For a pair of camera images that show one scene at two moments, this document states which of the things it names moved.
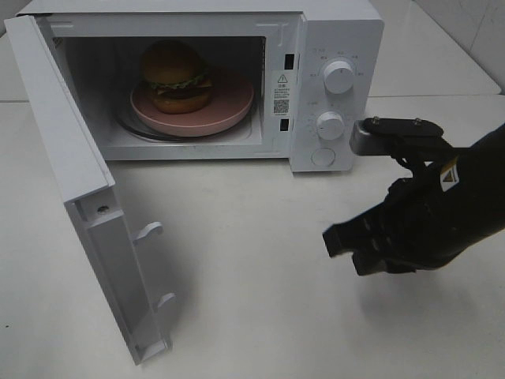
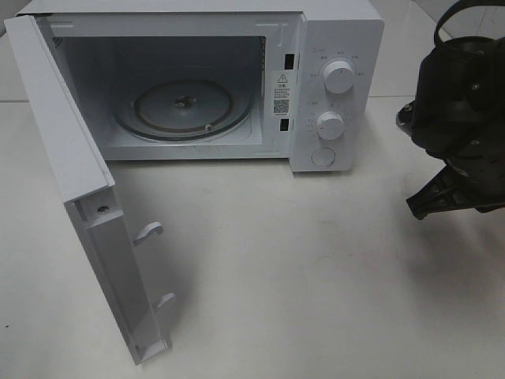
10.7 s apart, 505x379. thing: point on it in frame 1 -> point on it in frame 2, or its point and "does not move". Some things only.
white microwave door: x=111 y=242 does not move
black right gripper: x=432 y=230 -> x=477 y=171
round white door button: x=323 y=156 does not move
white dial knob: x=330 y=125 does not move
